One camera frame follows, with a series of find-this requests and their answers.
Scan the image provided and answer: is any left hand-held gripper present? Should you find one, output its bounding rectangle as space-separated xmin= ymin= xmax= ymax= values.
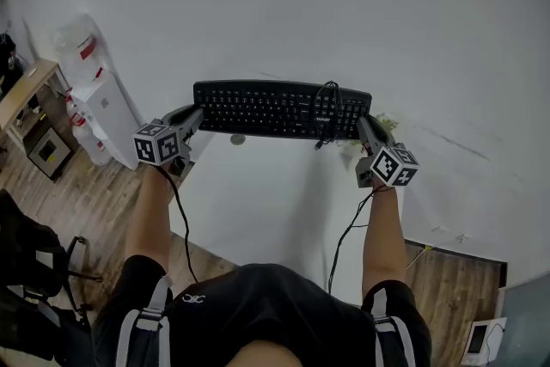
xmin=131 ymin=103 xmax=206 ymax=178

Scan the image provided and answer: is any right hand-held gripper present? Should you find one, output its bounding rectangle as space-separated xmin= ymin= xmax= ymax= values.
xmin=354 ymin=114 xmax=420 ymax=189

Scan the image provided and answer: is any black keyboard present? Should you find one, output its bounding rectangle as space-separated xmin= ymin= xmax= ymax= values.
xmin=192 ymin=79 xmax=373 ymax=141

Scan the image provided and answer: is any person's left forearm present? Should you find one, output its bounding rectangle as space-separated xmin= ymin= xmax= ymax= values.
xmin=124 ymin=165 xmax=180 ymax=276

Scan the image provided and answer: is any person's right forearm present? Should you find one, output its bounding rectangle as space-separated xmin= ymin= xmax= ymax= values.
xmin=362 ymin=184 xmax=409 ymax=297

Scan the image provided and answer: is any white water dispenser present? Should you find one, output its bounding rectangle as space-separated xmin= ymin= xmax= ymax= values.
xmin=70 ymin=70 xmax=141 ymax=171

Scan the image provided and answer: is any clear water jug red cap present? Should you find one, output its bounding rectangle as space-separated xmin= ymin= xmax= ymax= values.
xmin=63 ymin=88 xmax=83 ymax=119
xmin=70 ymin=113 xmax=113 ymax=167

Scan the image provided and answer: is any clear dispenser water bottle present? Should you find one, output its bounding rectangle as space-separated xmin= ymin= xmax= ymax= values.
xmin=51 ymin=12 xmax=108 ymax=83

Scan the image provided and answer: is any black beige safe box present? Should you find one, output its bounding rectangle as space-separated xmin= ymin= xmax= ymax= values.
xmin=23 ymin=125 xmax=73 ymax=182

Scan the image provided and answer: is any wooden desk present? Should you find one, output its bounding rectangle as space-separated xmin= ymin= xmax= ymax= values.
xmin=0 ymin=58 xmax=70 ymax=151

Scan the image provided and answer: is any person's black shirt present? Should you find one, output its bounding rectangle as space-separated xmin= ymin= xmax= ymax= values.
xmin=92 ymin=255 xmax=433 ymax=367

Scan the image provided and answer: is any black office chair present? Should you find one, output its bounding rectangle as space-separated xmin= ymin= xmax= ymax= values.
xmin=0 ymin=188 xmax=104 ymax=362

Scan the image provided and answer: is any white device with screen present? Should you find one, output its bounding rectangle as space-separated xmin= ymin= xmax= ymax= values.
xmin=460 ymin=316 xmax=509 ymax=366

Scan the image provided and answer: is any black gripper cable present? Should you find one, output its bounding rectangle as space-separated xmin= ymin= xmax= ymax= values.
xmin=155 ymin=165 xmax=201 ymax=284
xmin=327 ymin=187 xmax=390 ymax=296

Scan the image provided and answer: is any white floor cable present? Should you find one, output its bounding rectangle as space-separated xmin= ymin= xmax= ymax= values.
xmin=405 ymin=244 xmax=433 ymax=271

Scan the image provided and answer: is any grey harness strap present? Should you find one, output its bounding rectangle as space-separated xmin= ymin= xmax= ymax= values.
xmin=371 ymin=287 xmax=418 ymax=367
xmin=114 ymin=274 xmax=175 ymax=367

